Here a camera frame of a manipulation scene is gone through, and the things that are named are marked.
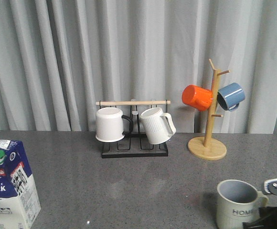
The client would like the blue white milk carton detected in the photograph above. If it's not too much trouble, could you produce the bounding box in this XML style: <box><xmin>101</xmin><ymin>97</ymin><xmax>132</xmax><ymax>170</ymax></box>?
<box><xmin>0</xmin><ymin>139</ymin><xmax>41</xmax><ymax>229</ymax></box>

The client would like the white HOME mug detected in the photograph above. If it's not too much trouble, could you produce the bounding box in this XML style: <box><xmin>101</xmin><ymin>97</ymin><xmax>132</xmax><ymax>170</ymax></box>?
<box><xmin>216</xmin><ymin>179</ymin><xmax>268</xmax><ymax>229</ymax></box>

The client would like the grey curtain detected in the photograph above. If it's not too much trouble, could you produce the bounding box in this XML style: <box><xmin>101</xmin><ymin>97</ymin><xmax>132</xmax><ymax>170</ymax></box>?
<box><xmin>0</xmin><ymin>0</ymin><xmax>277</xmax><ymax>134</ymax></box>

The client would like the white mug black handle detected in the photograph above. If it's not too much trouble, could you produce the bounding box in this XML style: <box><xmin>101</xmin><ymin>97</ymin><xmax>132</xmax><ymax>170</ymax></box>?
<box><xmin>96</xmin><ymin>107</ymin><xmax>133</xmax><ymax>143</ymax></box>

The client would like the black wire mug rack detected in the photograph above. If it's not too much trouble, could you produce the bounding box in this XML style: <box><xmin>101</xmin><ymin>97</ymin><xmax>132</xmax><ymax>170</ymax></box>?
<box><xmin>96</xmin><ymin>99</ymin><xmax>171</xmax><ymax>158</ymax></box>

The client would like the wooden mug tree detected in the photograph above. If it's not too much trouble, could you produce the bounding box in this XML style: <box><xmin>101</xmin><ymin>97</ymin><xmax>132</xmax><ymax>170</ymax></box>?
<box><xmin>187</xmin><ymin>59</ymin><xmax>230</xmax><ymax>160</ymax></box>

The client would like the blue enamel mug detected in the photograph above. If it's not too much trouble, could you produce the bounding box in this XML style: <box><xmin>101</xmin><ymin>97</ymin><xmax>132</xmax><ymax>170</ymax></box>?
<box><xmin>217</xmin><ymin>83</ymin><xmax>245</xmax><ymax>112</ymax></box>

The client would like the white ribbed mug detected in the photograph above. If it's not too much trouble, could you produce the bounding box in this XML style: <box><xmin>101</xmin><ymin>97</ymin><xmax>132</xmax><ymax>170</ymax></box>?
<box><xmin>139</xmin><ymin>107</ymin><xmax>176</xmax><ymax>145</ymax></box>

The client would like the orange enamel mug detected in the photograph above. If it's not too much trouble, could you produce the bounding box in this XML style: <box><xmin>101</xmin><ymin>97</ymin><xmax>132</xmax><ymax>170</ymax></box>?
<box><xmin>181</xmin><ymin>84</ymin><xmax>213</xmax><ymax>111</ymax></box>

